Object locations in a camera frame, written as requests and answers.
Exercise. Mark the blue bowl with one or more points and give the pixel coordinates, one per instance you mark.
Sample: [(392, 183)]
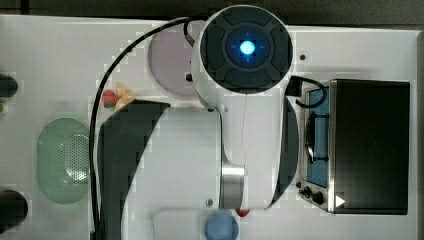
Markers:
[(221, 225)]

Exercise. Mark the black cylinder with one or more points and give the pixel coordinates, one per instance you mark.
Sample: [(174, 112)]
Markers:
[(13, 209), (8, 86)]

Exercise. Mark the green oval strainer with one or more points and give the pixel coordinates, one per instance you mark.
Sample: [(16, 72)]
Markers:
[(63, 161)]

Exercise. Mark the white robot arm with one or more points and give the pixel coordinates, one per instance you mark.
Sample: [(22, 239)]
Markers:
[(191, 173)]

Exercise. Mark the strawberry beside banana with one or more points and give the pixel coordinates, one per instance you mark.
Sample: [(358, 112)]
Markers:
[(109, 99)]

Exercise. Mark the black cylinder lower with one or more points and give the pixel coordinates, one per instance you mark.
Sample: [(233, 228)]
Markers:
[(13, 209)]

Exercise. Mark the red toy strawberry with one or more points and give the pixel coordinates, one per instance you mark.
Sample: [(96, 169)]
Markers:
[(242, 212)]

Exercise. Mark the peeled toy banana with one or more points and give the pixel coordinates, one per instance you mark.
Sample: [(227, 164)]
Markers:
[(124, 96)]

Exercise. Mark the black cylinder upper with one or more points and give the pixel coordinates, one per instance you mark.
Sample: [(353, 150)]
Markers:
[(8, 86)]

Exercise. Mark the grey round plate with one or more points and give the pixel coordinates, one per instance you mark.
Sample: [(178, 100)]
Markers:
[(169, 59)]

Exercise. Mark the black toaster oven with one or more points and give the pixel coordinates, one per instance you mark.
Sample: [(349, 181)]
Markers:
[(356, 147)]

